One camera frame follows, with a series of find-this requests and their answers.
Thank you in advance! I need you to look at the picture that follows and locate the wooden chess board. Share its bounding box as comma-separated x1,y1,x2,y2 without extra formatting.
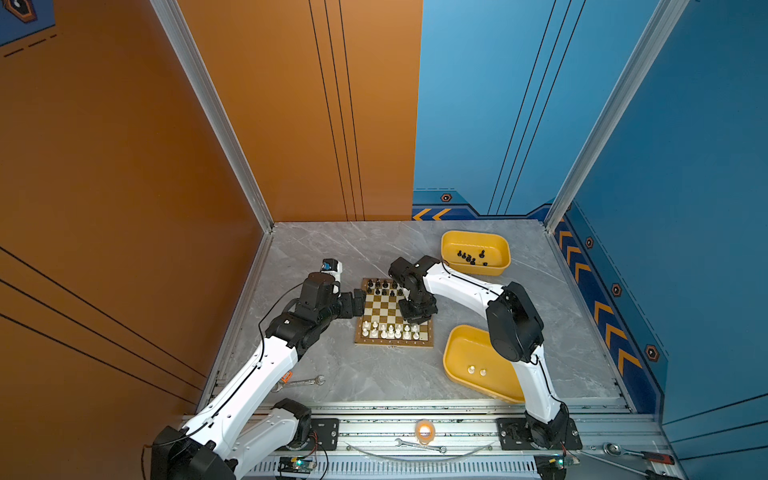
354,278,434,348

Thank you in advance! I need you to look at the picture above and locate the yellow tray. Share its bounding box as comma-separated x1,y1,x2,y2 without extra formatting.
443,325,525,404
441,230,511,276

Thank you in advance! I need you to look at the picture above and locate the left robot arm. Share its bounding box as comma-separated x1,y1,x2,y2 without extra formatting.
140,259,365,479

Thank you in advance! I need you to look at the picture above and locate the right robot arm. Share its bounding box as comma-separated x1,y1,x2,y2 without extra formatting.
388,256,570,449

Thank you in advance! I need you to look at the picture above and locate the green circuit board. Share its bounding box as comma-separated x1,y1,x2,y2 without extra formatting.
276,457,317,479

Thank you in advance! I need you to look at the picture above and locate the silver wrench on table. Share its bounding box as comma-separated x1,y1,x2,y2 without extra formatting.
272,375,326,393

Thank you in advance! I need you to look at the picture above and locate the orange tape roll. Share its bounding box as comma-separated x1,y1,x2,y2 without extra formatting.
415,419,436,445

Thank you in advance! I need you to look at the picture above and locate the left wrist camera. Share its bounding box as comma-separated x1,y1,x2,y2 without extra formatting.
321,258,343,283

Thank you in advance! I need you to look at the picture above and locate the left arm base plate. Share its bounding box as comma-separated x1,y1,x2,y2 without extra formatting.
301,418,340,453

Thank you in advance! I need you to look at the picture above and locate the silver wrench on rail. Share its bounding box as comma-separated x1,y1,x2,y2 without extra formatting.
395,438,447,454

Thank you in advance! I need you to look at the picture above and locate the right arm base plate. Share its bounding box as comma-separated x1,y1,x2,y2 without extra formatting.
496,418,583,451

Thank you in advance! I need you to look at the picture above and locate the red handled ratchet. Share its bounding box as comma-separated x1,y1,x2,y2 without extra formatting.
603,443,676,465

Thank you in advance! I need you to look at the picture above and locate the aluminium corner post left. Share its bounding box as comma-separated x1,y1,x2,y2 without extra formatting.
149,0,275,232

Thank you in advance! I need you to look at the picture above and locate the aluminium corner post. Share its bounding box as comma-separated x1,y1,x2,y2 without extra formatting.
544,0,689,234
149,0,275,232

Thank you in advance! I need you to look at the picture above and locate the aluminium corner post right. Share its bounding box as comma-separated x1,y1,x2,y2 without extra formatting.
544,0,689,234

